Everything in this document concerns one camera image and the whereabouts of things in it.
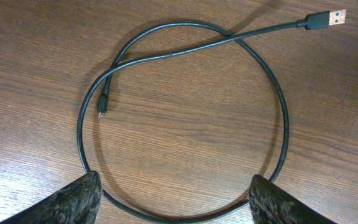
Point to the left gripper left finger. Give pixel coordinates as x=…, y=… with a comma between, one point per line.
x=77, y=202

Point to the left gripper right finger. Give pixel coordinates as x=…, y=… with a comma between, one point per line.
x=270, y=204

